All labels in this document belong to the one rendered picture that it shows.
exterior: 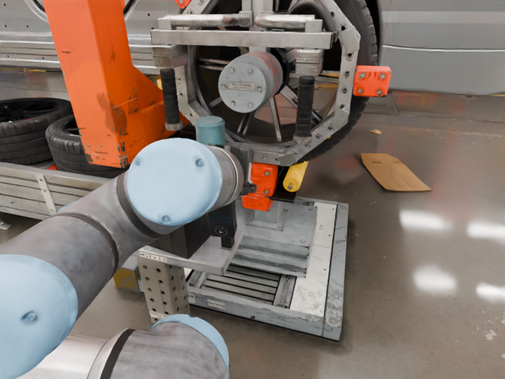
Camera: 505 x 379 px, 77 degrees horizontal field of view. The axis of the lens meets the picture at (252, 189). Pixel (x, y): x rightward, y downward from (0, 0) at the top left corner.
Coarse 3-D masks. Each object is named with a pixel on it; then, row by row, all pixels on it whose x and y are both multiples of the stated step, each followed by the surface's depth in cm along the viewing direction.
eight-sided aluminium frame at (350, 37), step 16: (192, 0) 87; (208, 0) 86; (336, 16) 80; (352, 32) 80; (352, 48) 82; (192, 64) 102; (352, 64) 84; (176, 80) 100; (192, 80) 104; (352, 80) 86; (192, 96) 106; (192, 112) 104; (336, 112) 91; (320, 128) 94; (336, 128) 93; (240, 144) 109; (256, 144) 109; (304, 144) 98; (256, 160) 106; (272, 160) 104; (288, 160) 102
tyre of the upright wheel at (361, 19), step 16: (336, 0) 85; (352, 0) 84; (352, 16) 86; (368, 16) 86; (368, 32) 87; (368, 48) 88; (368, 64) 90; (352, 96) 95; (352, 112) 98; (320, 144) 105; (336, 144) 105; (304, 160) 110
